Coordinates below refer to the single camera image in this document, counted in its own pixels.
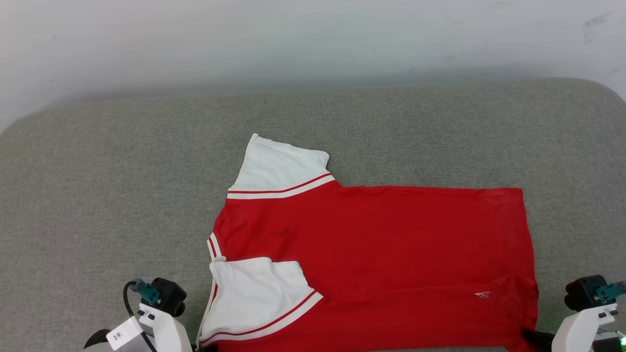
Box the teal right camera connector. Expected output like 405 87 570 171
594 281 626 303

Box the teal camera connector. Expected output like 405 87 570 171
130 279 162 305
594 281 626 303

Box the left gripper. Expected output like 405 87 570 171
83 329 219 352

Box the thin black camera cable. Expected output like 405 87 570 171
122 281 158 352

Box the white paper cable tag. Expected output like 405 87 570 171
106 316 144 351

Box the white left camera bracket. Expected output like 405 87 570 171
138 303 193 352

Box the teal left camera connector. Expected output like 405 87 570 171
130 279 162 305

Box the red and white t-shirt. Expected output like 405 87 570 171
196 133 539 352

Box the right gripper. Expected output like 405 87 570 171
520 329 626 352

